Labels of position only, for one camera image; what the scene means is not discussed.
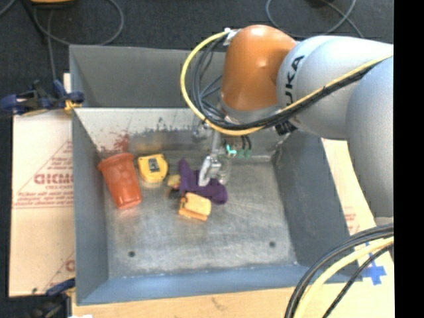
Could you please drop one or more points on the brown cardboard board red print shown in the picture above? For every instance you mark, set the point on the brown cardboard board red print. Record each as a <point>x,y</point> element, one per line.
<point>39,217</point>

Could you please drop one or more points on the yellow toy sandwich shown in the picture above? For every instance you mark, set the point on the yellow toy sandwich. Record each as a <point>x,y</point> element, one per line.
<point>197,207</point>

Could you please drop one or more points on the purple cloth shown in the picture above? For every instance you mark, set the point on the purple cloth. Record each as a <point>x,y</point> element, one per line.
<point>212,190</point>

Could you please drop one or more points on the small yellow toy piece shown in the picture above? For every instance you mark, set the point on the small yellow toy piece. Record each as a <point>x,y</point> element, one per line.
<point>173,180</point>

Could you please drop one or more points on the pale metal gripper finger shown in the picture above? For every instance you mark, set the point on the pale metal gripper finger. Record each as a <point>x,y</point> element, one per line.
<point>226,172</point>
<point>208,169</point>

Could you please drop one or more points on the grey metal bin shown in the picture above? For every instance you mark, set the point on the grey metal bin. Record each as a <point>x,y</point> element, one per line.
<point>198,237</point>

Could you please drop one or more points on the yellow tape measure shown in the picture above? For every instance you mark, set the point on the yellow tape measure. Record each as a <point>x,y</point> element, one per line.
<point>152,168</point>

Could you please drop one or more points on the orange plastic cup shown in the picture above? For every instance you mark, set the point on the orange plastic cup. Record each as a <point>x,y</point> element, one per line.
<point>122,181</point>

